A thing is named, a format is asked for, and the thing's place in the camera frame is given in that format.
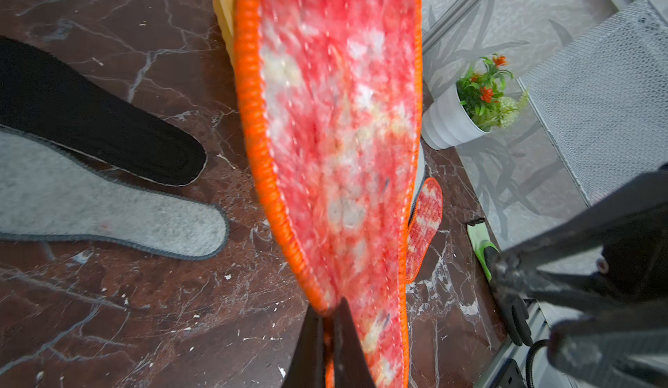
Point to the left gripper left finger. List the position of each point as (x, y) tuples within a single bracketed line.
[(307, 368)]

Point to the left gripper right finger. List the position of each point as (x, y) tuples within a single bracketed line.
[(349, 363)]

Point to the red patterned insole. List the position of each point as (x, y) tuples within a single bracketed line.
[(330, 96), (423, 227)]

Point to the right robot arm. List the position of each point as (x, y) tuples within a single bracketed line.
[(610, 264)]

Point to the yellow plastic storage box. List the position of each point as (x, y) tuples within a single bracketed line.
[(224, 10)]

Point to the black green work glove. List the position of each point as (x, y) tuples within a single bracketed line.
[(512, 307)]

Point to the grey felt insole right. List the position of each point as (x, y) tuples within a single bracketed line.
[(419, 179)]

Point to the grey felt insole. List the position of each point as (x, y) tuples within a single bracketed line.
[(419, 179), (47, 195)]

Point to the potted plant white pot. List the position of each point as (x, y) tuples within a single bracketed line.
[(474, 106)]

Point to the grey felt insole left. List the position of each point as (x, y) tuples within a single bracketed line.
[(47, 195)]

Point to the black insole left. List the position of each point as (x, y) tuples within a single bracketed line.
[(46, 98)]

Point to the white wire mesh basket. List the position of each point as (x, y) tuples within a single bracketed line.
[(603, 100)]

